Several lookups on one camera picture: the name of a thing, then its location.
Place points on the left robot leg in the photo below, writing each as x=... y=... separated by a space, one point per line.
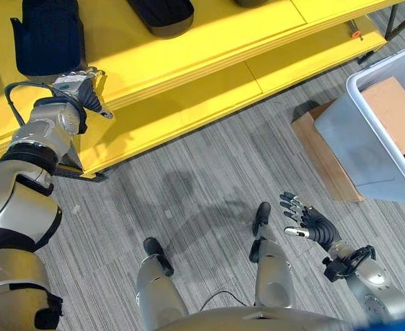
x=159 y=286

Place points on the right robot leg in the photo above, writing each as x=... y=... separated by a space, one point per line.
x=273 y=272

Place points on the silver robot torso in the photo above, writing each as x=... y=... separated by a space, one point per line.
x=250 y=319

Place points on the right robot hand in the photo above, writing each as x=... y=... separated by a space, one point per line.
x=318 y=225

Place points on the orange shelf clip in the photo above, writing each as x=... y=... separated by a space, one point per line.
x=355 y=34

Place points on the yellow shelf unit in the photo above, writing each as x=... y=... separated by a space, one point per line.
x=195 y=65

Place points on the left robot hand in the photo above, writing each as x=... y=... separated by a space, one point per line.
x=71 y=85

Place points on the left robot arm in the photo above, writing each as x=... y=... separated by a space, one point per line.
x=22 y=207

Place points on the translucent plastic box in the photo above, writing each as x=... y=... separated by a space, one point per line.
x=357 y=148

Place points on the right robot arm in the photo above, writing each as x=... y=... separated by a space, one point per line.
x=374 y=279

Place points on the brown cardboard box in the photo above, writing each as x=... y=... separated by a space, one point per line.
x=393 y=113

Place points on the black metal shelf post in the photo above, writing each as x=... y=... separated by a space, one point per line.
x=397 y=19

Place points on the flat brown cardboard sheet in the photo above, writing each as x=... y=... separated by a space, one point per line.
x=321 y=155

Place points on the robot leg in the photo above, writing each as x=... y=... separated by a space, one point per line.
x=273 y=272
x=159 y=286

